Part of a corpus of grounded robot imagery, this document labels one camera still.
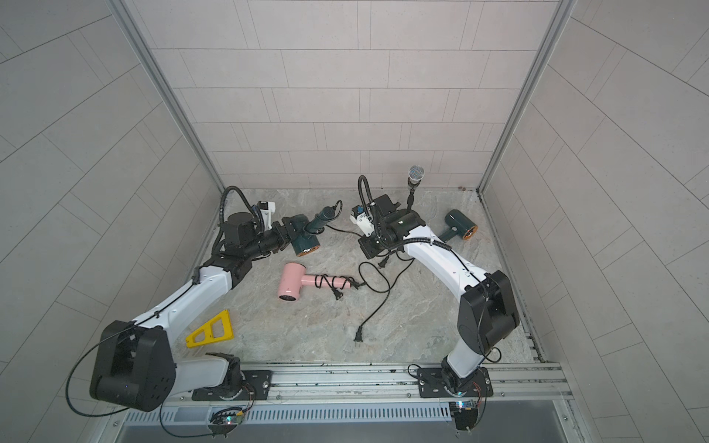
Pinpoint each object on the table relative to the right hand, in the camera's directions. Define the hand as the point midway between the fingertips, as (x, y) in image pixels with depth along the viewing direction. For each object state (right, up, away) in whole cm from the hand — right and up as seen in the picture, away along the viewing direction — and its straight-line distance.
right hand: (363, 244), depth 84 cm
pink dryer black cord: (-3, -13, +5) cm, 14 cm away
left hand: (-16, +6, -4) cm, 17 cm away
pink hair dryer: (-22, -10, +4) cm, 25 cm away
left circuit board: (-33, -40, -18) cm, 55 cm away
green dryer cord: (0, -8, +11) cm, 13 cm away
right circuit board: (+26, -40, -16) cm, 50 cm away
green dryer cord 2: (-1, -25, -3) cm, 25 cm away
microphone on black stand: (+16, +21, 0) cm, 27 cm away
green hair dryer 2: (+35, +6, +17) cm, 40 cm away
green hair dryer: (-16, +2, -8) cm, 18 cm away
